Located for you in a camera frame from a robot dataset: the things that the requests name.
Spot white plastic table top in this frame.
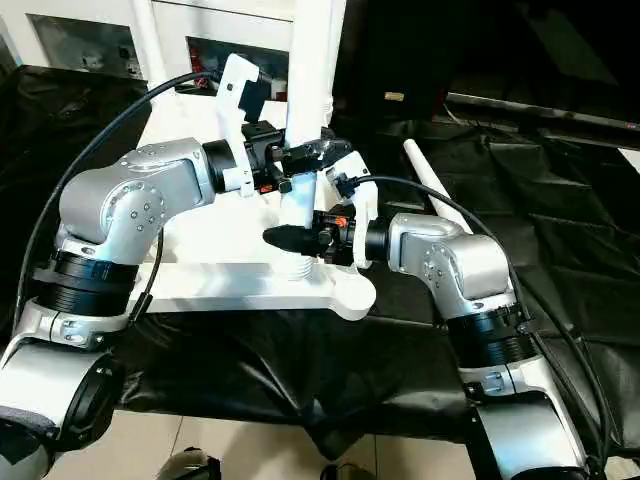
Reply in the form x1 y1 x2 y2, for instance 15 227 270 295
133 91 378 322

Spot black mat cover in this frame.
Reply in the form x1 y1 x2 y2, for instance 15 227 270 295
0 62 640 461

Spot white cabinet with glass doors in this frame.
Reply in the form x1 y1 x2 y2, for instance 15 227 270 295
0 0 347 110

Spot long black rod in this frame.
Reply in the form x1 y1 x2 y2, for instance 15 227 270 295
443 91 640 132

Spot white flat board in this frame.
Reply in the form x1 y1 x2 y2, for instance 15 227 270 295
616 146 640 177

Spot grey robot torso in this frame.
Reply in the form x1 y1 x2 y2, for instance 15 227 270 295
0 406 57 480

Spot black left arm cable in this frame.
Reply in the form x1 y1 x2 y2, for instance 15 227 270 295
13 71 222 327

